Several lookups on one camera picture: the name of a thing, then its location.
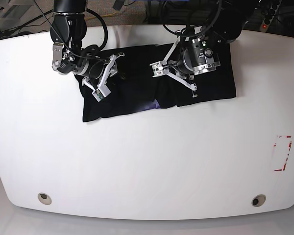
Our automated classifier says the yellow cable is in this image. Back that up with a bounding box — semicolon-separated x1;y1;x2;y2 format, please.
84;8;121;23

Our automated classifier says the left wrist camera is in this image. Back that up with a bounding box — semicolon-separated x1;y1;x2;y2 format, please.
150;61;166;77

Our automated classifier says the left table grommet hole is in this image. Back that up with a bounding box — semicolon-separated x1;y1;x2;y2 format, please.
38;193;52;205

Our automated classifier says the red tape rectangle marking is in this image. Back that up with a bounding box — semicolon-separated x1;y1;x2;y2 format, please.
271;135;292;172

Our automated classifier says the table grommet hole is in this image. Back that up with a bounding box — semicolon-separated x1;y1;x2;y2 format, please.
38;193;52;205
251;194;266;207

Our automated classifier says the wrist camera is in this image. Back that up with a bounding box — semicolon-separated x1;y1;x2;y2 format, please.
150;61;166;77
92;88;111;102

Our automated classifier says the black T-shirt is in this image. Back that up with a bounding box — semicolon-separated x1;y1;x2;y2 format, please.
75;44;236;122

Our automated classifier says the right table grommet hole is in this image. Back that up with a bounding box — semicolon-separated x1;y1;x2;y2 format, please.
251;194;266;207

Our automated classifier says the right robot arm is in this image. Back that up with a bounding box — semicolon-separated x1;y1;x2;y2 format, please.
50;0;118;82

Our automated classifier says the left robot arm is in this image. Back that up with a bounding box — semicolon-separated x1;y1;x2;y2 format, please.
172;0;258;79

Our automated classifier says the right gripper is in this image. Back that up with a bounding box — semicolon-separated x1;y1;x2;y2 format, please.
52;43;118;82

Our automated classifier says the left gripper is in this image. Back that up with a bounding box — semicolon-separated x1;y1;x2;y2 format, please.
173;37;221;80

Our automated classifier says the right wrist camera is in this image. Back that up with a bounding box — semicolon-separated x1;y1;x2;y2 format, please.
92;88;111;102

